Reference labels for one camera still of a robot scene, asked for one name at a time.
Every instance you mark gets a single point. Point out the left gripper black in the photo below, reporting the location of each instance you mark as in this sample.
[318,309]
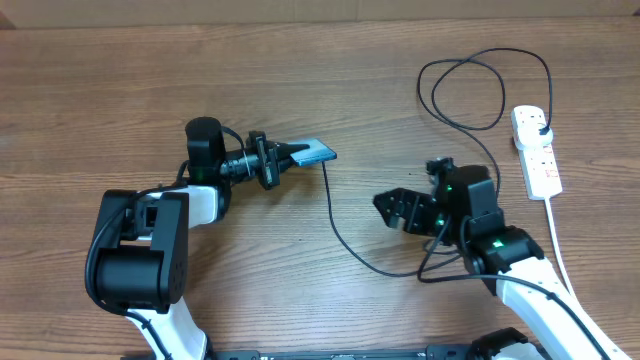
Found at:
[274,157]

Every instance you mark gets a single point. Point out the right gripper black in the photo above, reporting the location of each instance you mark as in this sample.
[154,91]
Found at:
[418,204]

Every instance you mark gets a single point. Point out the blue Galaxy smartphone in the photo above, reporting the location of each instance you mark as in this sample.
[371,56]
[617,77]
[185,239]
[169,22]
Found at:
[314,152]

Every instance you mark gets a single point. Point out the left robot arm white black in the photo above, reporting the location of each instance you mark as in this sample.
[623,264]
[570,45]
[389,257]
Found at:
[137,263]

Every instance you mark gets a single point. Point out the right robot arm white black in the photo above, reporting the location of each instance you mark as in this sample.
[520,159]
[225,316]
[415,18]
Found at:
[462,211]

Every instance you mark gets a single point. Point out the white charger plug adapter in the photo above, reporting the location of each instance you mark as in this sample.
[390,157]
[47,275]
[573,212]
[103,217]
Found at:
[532,136]

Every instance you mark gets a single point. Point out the white power strip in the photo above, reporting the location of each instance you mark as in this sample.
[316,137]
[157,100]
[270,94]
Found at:
[539,166]

